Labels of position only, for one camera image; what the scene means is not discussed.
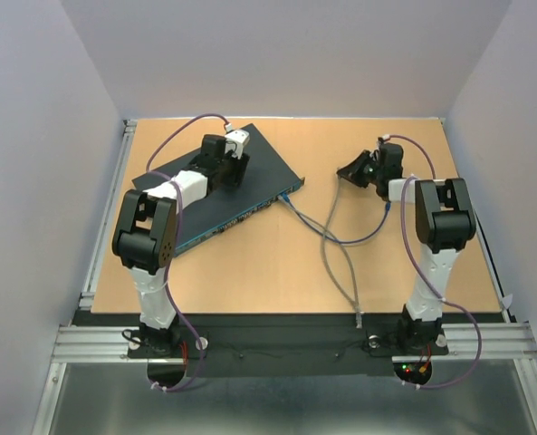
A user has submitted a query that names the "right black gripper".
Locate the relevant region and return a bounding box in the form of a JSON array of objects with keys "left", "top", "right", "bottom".
[{"left": 335, "top": 149, "right": 382, "bottom": 187}]

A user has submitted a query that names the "grey ethernet cable short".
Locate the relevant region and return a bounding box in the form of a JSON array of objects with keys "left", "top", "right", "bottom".
[{"left": 320, "top": 227, "right": 363, "bottom": 330}]

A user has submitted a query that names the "grey ethernet cable long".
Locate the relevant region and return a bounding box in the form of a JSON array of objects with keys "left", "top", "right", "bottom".
[{"left": 318, "top": 177, "right": 364, "bottom": 316}]

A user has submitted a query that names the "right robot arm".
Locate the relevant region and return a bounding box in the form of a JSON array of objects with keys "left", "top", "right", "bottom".
[{"left": 337, "top": 140, "right": 476, "bottom": 353}]

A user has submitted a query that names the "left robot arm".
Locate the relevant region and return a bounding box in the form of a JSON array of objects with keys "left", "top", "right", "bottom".
[{"left": 112, "top": 130, "right": 250, "bottom": 357}]

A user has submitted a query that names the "metal sheet panel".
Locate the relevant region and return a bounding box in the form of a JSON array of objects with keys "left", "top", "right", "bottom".
[{"left": 34, "top": 361, "right": 537, "bottom": 434}]

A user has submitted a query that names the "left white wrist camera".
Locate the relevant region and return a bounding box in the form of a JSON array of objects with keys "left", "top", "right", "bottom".
[{"left": 225, "top": 130, "right": 250, "bottom": 160}]

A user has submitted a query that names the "dark blue network switch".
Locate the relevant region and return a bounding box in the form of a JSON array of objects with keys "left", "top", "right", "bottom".
[{"left": 131, "top": 122, "right": 306, "bottom": 260}]

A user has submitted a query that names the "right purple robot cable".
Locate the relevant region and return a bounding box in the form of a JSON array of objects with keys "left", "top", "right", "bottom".
[{"left": 383, "top": 133, "right": 483, "bottom": 392}]

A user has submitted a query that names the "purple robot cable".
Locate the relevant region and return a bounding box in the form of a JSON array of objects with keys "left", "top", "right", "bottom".
[
  {"left": 145, "top": 112, "right": 233, "bottom": 394},
  {"left": 383, "top": 133, "right": 483, "bottom": 392}
]

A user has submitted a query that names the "blue ethernet cable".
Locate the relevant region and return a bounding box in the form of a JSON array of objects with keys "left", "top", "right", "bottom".
[{"left": 278, "top": 191, "right": 392, "bottom": 246}]

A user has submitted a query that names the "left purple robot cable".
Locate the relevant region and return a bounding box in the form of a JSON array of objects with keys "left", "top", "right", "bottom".
[{"left": 145, "top": 112, "right": 233, "bottom": 394}]

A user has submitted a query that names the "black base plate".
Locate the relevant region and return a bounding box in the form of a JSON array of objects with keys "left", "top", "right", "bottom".
[{"left": 69, "top": 312, "right": 505, "bottom": 387}]

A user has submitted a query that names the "aluminium left side rail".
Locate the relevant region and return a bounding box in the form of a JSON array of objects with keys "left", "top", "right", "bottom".
[{"left": 78, "top": 119, "right": 138, "bottom": 311}]

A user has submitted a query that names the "aluminium rail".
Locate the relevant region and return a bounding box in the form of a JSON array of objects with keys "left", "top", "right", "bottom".
[
  {"left": 78, "top": 119, "right": 138, "bottom": 311},
  {"left": 52, "top": 323, "right": 537, "bottom": 364}
]

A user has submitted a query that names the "aluminium front rail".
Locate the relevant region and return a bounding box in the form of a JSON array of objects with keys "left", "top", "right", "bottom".
[{"left": 52, "top": 323, "right": 537, "bottom": 364}]

